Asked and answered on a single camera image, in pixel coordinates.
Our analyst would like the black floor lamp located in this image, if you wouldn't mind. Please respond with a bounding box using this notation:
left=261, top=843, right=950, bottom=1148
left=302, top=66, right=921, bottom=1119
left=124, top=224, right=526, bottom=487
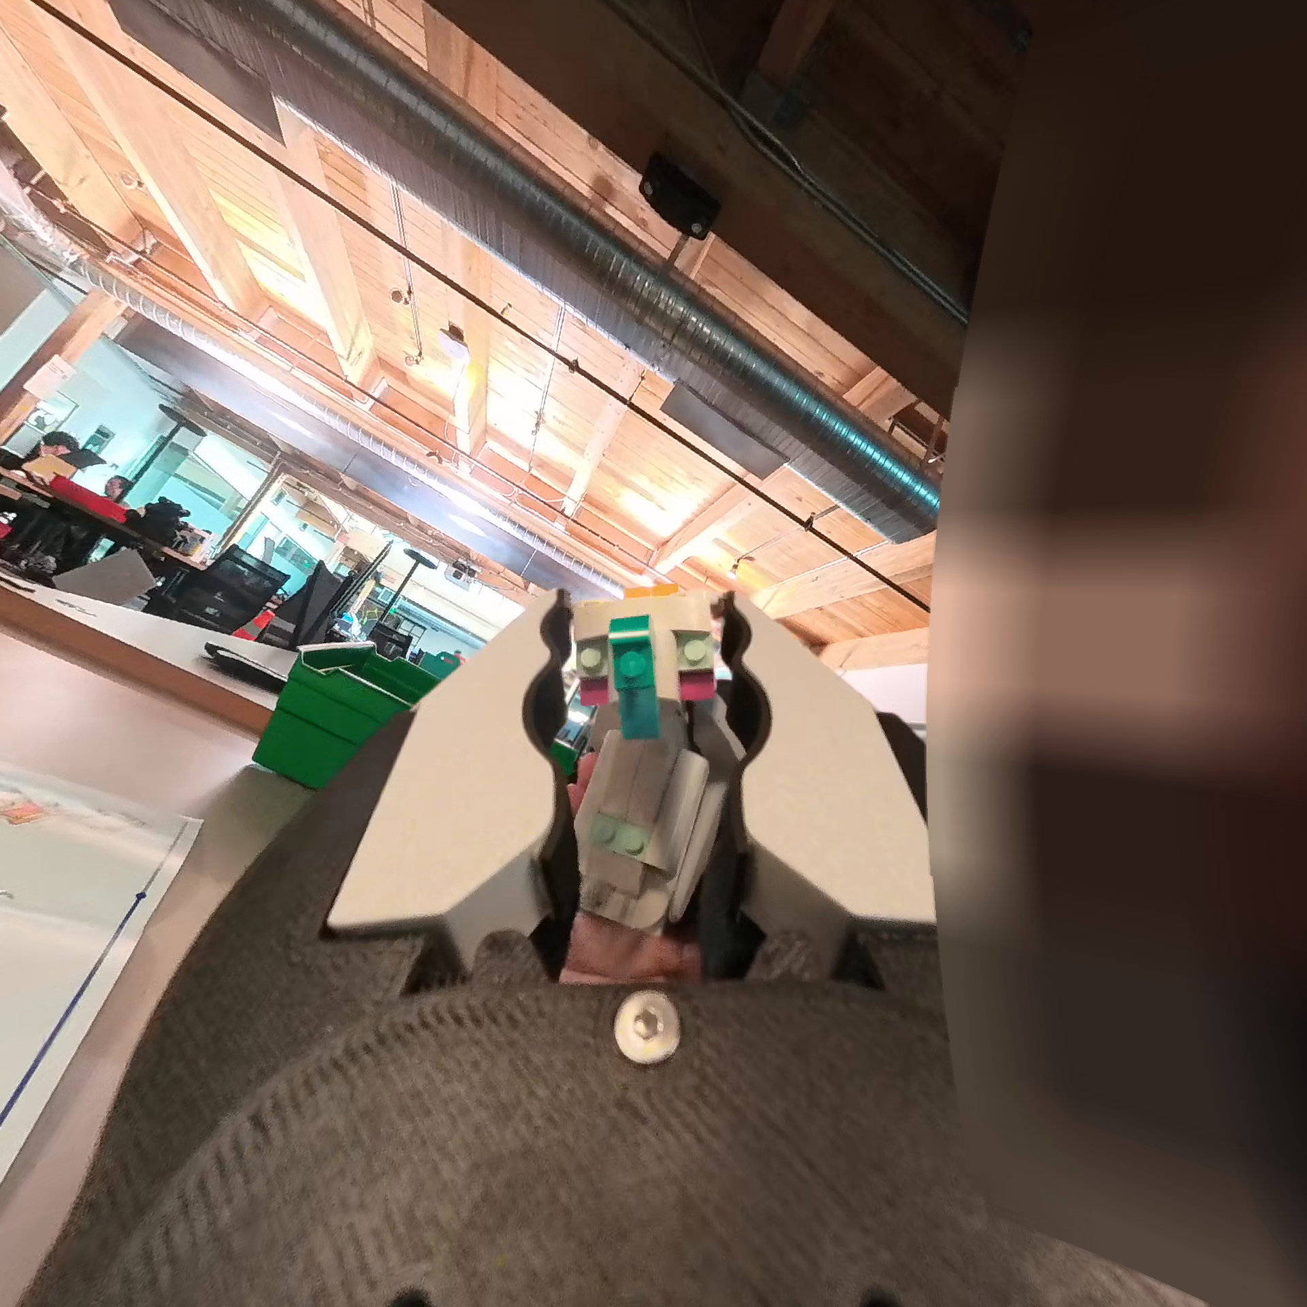
left=394, top=547, right=440, bottom=626

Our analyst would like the wood-edged table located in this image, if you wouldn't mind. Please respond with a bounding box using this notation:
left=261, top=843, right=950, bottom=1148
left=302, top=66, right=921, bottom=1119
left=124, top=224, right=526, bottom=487
left=0, top=582, right=297, bottom=736

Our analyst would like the grey panel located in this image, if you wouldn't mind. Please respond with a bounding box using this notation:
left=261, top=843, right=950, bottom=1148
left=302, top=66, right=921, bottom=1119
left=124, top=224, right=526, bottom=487
left=51, top=551, right=161, bottom=612

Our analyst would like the black mesh chair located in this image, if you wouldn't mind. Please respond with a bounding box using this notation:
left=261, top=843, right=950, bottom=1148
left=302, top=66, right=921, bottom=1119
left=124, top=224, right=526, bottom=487
left=173, top=547, right=289, bottom=633

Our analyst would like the white lego body assembly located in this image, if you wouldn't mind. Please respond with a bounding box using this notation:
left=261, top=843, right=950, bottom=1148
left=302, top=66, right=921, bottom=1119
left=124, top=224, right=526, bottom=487
left=573, top=726, right=713, bottom=933

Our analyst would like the large metal ceiling duct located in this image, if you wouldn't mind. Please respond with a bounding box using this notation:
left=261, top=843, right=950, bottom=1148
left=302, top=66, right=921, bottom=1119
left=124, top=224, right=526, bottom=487
left=107, top=0, right=943, bottom=544

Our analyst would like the green plastic bin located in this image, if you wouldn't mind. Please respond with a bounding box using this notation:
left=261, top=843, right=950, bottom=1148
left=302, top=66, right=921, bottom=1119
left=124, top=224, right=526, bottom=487
left=252, top=642, right=475, bottom=792

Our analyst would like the open lego instruction booklet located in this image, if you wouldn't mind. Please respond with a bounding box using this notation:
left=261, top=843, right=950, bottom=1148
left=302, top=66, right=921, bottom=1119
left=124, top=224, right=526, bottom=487
left=0, top=764, right=205, bottom=1129

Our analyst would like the black flat object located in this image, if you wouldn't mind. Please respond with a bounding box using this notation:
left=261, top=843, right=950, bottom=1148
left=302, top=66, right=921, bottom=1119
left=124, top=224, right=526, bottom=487
left=205, top=639, right=301, bottom=683

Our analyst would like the dark ceiling panel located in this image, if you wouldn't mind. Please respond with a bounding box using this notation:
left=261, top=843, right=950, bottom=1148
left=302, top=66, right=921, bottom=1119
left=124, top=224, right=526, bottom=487
left=663, top=381, right=786, bottom=480

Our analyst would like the person's right hand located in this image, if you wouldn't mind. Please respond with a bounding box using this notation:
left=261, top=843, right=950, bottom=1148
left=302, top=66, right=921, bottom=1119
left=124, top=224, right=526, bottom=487
left=561, top=913, right=706, bottom=984

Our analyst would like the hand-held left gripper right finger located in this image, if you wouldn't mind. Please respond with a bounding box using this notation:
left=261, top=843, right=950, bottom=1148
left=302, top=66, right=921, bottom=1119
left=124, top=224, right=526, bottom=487
left=721, top=592, right=936, bottom=974

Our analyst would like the black ceiling box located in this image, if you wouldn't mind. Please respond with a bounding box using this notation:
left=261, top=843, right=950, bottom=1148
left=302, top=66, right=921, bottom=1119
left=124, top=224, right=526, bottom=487
left=638, top=151, right=723, bottom=242

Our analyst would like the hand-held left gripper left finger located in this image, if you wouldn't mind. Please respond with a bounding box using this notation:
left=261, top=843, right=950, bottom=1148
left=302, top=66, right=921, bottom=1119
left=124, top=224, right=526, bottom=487
left=327, top=589, right=576, bottom=974

